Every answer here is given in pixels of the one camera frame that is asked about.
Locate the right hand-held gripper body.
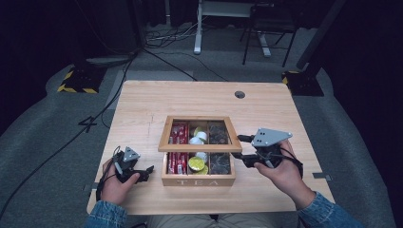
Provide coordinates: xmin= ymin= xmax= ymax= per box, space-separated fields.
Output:
xmin=251 ymin=127 xmax=294 ymax=169

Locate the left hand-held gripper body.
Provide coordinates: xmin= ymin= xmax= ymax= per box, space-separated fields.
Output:
xmin=111 ymin=145 xmax=143 ymax=184

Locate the person's left hand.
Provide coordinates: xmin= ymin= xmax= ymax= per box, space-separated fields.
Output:
xmin=100 ymin=158 xmax=141 ymax=206

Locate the person's right hand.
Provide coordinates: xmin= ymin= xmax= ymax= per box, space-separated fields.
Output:
xmin=254 ymin=140 xmax=317 ymax=211

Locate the row of dark tea packets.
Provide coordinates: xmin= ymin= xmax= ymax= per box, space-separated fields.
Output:
xmin=207 ymin=123 xmax=232 ymax=176

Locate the row of red tea packets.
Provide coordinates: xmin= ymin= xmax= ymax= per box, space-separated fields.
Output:
xmin=166 ymin=123 xmax=190 ymax=175

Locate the lime print capsule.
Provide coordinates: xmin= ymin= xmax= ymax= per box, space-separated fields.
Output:
xmin=187 ymin=156 xmax=206 ymax=173

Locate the black yellow striped stand base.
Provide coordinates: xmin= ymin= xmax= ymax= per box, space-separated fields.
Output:
xmin=281 ymin=69 xmax=325 ymax=97
xmin=57 ymin=64 xmax=107 ymax=95

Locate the black chair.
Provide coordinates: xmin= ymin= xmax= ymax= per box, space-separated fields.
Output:
xmin=239 ymin=2 xmax=299 ymax=68

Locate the dark slanted stand pole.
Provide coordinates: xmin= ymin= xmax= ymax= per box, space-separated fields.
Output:
xmin=296 ymin=0 xmax=347 ymax=70

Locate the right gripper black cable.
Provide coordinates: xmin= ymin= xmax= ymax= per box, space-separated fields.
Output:
xmin=278 ymin=145 xmax=304 ymax=180

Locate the metal table edge bracket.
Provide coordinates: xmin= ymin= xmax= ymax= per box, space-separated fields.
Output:
xmin=83 ymin=182 xmax=100 ymax=193
xmin=312 ymin=172 xmax=334 ymax=182

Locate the long black floor cable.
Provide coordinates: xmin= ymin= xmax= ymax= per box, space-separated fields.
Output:
xmin=0 ymin=51 xmax=139 ymax=221

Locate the white desk frame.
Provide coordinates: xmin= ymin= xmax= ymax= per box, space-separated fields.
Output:
xmin=193 ymin=0 xmax=274 ymax=58

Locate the bundle of floor cables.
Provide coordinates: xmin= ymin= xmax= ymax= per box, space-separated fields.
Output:
xmin=144 ymin=15 xmax=208 ymax=49

